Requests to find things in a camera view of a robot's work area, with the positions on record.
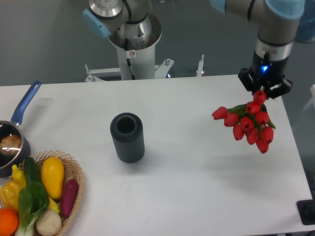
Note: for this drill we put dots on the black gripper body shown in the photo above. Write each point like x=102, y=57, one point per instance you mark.
x=267, y=72

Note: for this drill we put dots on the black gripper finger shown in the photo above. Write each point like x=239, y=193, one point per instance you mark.
x=246, y=76
x=278, y=89

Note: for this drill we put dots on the red tulip bouquet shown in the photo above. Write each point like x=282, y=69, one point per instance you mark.
x=250, y=120

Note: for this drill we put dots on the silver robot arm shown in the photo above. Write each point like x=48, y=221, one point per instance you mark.
x=129, y=26

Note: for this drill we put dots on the black device at table edge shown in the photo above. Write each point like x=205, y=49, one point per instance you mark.
x=306, y=209

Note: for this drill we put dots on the dark grey ribbed vase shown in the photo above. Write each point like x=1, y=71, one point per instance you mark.
x=127, y=133

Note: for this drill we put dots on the woven wicker basket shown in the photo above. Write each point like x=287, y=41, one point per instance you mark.
x=72, y=170

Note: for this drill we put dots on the purple eggplant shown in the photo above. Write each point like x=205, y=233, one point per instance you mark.
x=68, y=197

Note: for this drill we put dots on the yellow squash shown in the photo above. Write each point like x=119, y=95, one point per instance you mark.
x=52, y=174

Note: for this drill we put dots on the dark green cucumber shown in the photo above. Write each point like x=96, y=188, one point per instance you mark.
x=31, y=170

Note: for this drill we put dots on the green bok choy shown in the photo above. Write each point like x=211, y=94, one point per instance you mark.
x=32, y=202

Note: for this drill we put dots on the beige garlic bulb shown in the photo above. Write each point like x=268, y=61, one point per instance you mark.
x=49, y=223

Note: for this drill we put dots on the small yellow gourd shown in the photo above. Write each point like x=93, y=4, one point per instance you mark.
x=18, y=176

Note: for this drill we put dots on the yellow bell pepper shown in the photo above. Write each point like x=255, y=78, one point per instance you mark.
x=9, y=194

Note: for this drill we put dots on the orange fruit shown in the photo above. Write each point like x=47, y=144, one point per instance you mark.
x=9, y=221

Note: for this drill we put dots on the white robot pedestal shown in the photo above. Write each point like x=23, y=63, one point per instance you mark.
x=134, y=65

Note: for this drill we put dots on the blue-handled saucepan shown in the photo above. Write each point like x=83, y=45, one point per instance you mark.
x=14, y=147

